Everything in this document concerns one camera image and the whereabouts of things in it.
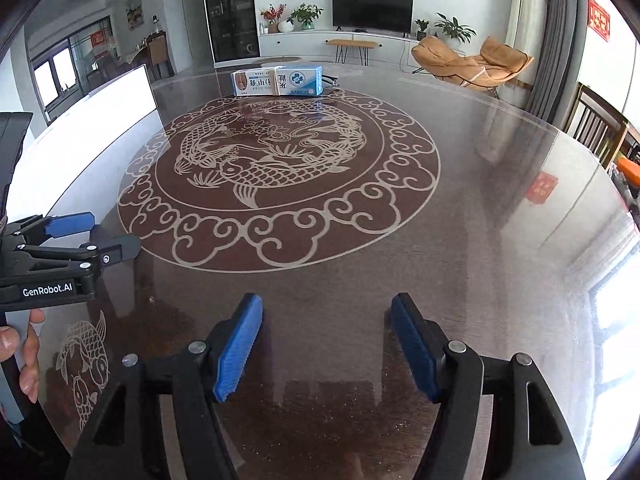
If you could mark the brown dining chair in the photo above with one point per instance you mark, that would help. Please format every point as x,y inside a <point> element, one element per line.
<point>160,55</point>

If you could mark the blue medicine box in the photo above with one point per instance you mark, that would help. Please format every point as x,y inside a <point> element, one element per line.
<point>300,80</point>

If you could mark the white television cabinet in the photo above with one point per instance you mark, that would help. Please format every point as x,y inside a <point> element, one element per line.
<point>295,42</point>

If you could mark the wooden slatted chair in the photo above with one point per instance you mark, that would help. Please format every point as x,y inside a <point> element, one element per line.
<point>590,120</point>

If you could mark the framed wall painting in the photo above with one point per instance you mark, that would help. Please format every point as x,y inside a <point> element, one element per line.
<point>134,11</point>

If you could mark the grey curtain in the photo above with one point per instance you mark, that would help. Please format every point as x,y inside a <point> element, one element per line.
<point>552,50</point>

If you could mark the orange lounge chair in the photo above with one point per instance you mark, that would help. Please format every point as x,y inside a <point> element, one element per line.
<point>440,60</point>

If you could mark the covered standing air conditioner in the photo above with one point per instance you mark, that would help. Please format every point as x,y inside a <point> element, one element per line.
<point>527,10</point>

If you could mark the red wall hanging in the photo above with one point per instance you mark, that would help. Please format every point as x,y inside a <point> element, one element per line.
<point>599,19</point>

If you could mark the round beige floor mat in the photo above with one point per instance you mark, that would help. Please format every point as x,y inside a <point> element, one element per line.
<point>280,60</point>

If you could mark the person's left hand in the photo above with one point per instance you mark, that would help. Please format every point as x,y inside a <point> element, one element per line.
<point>31,360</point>

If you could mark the small potted plant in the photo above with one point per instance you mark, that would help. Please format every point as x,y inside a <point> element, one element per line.
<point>421,30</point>

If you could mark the red flower bouquet vase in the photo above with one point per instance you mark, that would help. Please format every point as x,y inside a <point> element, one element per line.
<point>272,16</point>

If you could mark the white medicine box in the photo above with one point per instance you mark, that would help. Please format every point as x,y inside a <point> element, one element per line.
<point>250,82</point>

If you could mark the orange object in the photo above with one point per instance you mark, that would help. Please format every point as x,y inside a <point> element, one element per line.
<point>630,170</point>

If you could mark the black television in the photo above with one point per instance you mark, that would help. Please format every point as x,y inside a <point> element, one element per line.
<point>372,10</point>

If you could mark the large leafy potted plant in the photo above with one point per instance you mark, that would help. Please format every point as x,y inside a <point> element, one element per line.
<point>455,29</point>

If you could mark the dark glass display cabinet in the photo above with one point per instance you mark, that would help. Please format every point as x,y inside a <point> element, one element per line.
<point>230,10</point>

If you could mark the white round vase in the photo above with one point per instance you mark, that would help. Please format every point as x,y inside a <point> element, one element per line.
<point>285,26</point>

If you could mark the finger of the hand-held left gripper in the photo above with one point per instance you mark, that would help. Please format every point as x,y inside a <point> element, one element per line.
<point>115,250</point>
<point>70,222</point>

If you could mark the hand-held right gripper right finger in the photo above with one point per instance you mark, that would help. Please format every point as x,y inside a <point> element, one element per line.
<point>415,350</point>

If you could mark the green potted plant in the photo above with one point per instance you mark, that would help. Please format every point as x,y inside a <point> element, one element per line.
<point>305,14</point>

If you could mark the black eyeglasses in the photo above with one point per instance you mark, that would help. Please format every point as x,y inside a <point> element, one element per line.
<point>331,80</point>

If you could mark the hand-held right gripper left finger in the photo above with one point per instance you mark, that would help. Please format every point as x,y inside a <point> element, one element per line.
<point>237,347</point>

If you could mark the red window sign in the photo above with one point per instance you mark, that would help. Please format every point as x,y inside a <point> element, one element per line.
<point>101,43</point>

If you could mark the wooden bench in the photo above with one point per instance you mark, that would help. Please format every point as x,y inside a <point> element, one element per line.
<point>350,43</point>

